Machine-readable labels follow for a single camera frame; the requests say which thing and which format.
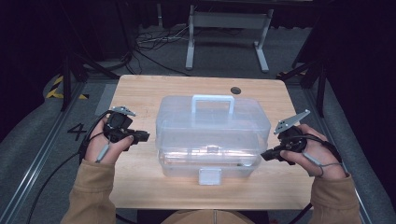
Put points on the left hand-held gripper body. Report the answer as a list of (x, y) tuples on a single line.
[(118, 126)]

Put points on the aluminium floor rail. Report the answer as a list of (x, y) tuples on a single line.
[(37, 158)]

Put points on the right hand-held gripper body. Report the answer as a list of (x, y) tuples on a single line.
[(291, 140)]

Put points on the person's right hand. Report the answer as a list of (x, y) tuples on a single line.
[(320, 158)]

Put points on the person's tan lap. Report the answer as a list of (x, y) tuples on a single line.
[(208, 217)]

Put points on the clear plastic storage box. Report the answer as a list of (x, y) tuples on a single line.
[(211, 137)]

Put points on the black metal stand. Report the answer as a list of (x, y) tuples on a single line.
[(320, 77), (67, 81)]

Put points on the grey metal table frame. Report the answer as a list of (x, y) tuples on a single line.
[(229, 20)]

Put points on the person's left hand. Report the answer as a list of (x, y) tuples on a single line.
[(96, 146)]

